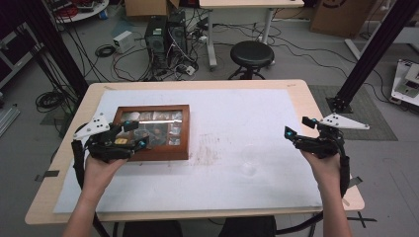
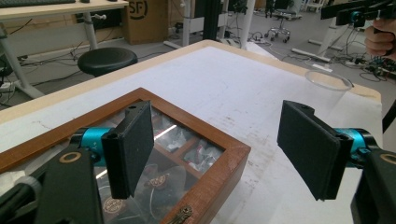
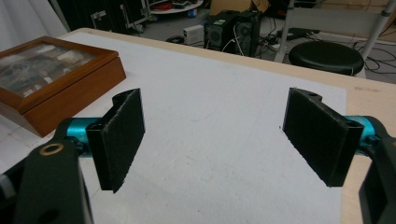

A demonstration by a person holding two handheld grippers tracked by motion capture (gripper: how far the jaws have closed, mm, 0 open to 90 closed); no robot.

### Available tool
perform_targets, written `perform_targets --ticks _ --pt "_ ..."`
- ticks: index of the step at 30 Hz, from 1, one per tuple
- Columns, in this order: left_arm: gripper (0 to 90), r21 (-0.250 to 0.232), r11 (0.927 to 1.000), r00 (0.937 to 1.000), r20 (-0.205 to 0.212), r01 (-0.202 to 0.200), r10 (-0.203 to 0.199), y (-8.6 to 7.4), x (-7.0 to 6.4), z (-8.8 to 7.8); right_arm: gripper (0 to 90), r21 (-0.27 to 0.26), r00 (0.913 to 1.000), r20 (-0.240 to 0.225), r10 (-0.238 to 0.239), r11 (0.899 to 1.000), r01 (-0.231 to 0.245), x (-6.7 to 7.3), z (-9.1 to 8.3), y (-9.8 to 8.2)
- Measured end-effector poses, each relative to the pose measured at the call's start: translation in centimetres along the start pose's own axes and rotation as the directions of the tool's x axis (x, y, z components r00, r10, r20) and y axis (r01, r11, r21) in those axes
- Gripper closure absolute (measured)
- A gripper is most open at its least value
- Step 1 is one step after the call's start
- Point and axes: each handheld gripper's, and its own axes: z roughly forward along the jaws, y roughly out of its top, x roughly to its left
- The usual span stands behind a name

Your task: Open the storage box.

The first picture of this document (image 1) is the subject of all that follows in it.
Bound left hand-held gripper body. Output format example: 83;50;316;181
71;113;139;163

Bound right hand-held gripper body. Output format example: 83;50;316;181
293;113;371;160

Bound wooden box with glass lid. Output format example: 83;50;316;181
112;104;192;162

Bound person's left hand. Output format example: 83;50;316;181
81;153;129;198

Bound person's right hand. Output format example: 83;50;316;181
299;149;343;196

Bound grey tape strip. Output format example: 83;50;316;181
348;176;364;190
34;169;61;183

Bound dark grey floor mat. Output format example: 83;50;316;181
307;84;399;142

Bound white table mat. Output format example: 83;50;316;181
53;88;323;215

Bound white box device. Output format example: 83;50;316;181
112;30;136;54

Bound black tape cross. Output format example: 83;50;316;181
345;210;377;229

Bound black computer tower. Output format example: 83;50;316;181
143;15;170;71
165;10;190;64

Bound black round stool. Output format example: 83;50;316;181
227;39;276;81

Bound white machine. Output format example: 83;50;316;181
389;58;419;109

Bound person's dark pants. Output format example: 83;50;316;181
122;215;279;237

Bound large brown cardboard box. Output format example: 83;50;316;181
309;0;380;39

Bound round white table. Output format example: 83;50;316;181
43;0;111;25

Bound grey metal shelf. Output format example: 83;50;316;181
0;22;44;91

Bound light desk with white legs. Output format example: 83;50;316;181
198;0;305;72

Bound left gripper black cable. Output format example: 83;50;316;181
70;122;112;237

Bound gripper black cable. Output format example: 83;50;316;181
70;122;112;237
276;144;352;237

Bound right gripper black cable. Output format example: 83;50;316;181
276;144;352;237

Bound long black floor cable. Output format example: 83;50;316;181
272;32;393;104

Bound large coiled black cable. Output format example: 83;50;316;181
35;90;67;115

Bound small coiled black cable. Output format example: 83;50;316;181
94;43;118;59

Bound black frame post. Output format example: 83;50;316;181
18;0;91;100
325;0;419;114

